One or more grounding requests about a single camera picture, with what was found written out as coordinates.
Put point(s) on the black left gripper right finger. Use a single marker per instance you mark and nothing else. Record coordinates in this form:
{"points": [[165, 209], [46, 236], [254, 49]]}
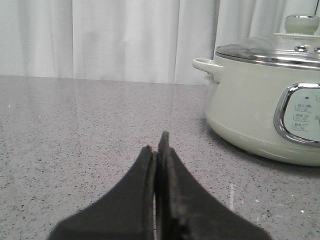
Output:
{"points": [[186, 211]]}

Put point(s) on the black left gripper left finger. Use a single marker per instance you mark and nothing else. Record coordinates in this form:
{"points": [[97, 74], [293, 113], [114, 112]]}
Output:
{"points": [[124, 213]]}

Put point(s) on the glass pot lid with knob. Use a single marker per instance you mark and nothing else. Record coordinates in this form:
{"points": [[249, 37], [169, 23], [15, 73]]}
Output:
{"points": [[297, 48]]}

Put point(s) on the pale green electric cooking pot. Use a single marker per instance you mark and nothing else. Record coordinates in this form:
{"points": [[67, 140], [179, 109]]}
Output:
{"points": [[270, 111]]}

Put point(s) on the white pleated curtain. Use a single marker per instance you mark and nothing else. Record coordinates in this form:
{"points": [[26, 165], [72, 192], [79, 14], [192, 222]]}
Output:
{"points": [[151, 41]]}

